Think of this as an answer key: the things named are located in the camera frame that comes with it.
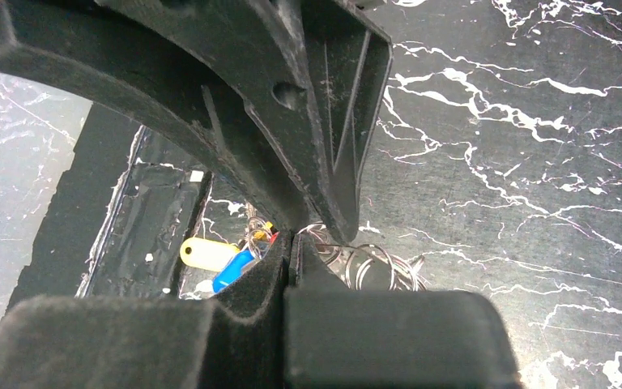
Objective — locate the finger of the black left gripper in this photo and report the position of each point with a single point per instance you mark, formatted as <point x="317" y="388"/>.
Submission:
<point x="95" y="53"/>
<point x="311" y="75"/>

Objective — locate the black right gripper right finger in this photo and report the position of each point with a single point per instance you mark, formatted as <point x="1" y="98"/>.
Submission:
<point x="336" y="337"/>

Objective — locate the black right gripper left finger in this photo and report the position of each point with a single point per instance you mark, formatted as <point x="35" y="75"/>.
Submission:
<point x="231" y="340"/>

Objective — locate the blue key tag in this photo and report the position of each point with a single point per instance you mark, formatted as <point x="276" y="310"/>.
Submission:
<point x="233" y="270"/>

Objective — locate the yellow key tag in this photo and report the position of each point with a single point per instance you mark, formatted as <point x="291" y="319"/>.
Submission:
<point x="206" y="254"/>

